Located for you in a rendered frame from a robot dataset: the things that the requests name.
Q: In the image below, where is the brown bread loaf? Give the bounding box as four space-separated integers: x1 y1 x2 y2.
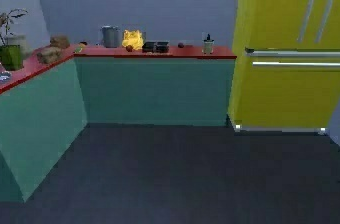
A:
36 46 64 65
49 34 71 50

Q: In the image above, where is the teal counter with red top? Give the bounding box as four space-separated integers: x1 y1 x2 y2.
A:
0 44 238 204

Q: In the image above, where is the grey soap bottle black pump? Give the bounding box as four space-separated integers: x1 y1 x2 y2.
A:
202 33 215 55

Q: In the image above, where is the yellow toaster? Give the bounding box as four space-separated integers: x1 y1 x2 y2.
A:
121 29 145 51

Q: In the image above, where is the grey metal pot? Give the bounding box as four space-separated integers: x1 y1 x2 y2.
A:
100 25 122 49

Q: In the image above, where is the yellow fridge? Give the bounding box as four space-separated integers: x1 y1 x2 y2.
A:
227 0 340 135

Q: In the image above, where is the pale grey container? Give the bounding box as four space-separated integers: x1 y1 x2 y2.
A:
4 34 33 60

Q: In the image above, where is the house plant in green pot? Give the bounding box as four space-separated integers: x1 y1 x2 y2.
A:
0 0 30 72

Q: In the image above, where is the silver fridge handle bar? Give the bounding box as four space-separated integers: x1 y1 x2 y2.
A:
297 0 315 44
251 61 340 69
314 0 334 44
244 47 340 58

